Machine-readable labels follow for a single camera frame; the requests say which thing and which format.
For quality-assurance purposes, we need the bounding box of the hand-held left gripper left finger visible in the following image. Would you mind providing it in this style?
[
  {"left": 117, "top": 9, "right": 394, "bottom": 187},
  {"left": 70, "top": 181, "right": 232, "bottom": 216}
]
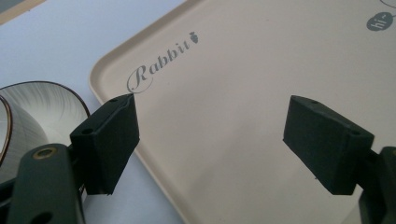
[{"left": 69, "top": 93, "right": 141, "bottom": 196}]

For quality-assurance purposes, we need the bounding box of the white striped brown-rimmed cup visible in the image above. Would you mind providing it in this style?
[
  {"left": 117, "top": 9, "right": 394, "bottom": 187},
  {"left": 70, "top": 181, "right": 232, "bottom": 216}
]
[{"left": 0, "top": 94, "right": 48, "bottom": 184}]

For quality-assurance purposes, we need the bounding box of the beige-edged grey board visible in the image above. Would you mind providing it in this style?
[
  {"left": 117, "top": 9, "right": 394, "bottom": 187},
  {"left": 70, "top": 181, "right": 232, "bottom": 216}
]
[{"left": 0, "top": 0, "right": 48, "bottom": 26}]

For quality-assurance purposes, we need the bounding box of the white striped brown-rimmed bowl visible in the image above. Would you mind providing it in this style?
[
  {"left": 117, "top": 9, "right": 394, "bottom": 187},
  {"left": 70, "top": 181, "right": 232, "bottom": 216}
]
[{"left": 0, "top": 80, "right": 92, "bottom": 185}]

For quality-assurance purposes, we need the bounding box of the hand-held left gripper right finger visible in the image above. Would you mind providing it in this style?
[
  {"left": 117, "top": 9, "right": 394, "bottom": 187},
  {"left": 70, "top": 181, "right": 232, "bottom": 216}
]
[{"left": 282, "top": 94, "right": 375, "bottom": 196}]

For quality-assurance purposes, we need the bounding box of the beige printed plastic tray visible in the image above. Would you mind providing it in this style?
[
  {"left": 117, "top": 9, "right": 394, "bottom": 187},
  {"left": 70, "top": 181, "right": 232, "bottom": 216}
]
[{"left": 89, "top": 0, "right": 396, "bottom": 224}]

